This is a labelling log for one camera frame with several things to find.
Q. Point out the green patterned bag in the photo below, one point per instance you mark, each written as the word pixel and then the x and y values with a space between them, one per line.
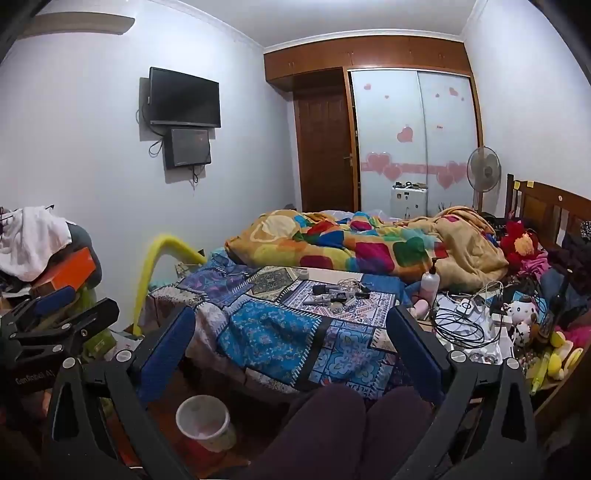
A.
pixel 99 339

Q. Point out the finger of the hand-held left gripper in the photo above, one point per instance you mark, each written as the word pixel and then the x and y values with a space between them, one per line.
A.
pixel 87 318
pixel 51 300

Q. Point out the person's right leg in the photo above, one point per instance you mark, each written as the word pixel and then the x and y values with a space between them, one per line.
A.
pixel 397 429

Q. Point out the blue patchwork bed cover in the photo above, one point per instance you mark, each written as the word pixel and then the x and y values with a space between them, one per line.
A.
pixel 277 332

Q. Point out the wooden bed headboard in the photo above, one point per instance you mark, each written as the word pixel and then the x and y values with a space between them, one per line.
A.
pixel 545 207

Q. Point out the white plastic waste bin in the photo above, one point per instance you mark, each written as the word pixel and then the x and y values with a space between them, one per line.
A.
pixel 203 422

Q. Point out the white cloth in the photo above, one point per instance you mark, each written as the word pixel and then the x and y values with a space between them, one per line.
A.
pixel 37 240

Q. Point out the colourful patch blanket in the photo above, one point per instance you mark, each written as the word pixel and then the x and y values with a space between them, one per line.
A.
pixel 360 244

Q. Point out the person's left leg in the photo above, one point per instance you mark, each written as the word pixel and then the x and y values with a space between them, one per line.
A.
pixel 318 434

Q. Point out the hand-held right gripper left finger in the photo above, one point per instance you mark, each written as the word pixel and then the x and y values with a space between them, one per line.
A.
pixel 166 350

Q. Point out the brown wooden door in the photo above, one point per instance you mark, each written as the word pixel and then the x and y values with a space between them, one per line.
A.
pixel 323 152

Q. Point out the yellow plush toy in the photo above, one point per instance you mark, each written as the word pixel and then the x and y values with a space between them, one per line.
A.
pixel 568 355

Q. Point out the white pump bottle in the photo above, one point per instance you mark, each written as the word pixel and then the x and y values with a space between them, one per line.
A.
pixel 429 284

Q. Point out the person's leg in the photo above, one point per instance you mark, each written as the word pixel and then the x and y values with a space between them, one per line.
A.
pixel 397 429
pixel 318 434

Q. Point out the cluster of small gadgets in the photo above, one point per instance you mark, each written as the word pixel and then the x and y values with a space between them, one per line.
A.
pixel 337 295

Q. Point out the dark grey cushion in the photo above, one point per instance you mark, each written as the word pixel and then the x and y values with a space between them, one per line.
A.
pixel 85 237

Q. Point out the red plush toy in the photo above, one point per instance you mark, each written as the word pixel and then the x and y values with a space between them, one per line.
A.
pixel 519 240

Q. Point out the black wall television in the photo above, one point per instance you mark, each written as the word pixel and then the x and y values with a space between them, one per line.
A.
pixel 184 97

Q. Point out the white air conditioner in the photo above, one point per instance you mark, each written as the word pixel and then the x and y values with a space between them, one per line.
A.
pixel 78 25

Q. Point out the white standing fan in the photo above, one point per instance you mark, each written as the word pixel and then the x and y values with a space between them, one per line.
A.
pixel 483 168

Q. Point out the white cow plush toy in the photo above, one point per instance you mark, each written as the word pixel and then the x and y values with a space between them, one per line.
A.
pixel 521 316

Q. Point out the yellow foam tube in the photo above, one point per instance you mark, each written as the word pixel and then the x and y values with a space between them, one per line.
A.
pixel 157 251

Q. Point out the white charger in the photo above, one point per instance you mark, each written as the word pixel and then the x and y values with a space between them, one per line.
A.
pixel 465 308

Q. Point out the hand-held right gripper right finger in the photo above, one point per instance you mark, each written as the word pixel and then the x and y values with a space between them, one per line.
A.
pixel 415 353

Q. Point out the orange box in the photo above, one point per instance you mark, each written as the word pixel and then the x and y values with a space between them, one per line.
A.
pixel 69 270

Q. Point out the wooden wardrobe with sliding doors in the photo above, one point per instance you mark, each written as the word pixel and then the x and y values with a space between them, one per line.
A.
pixel 406 115

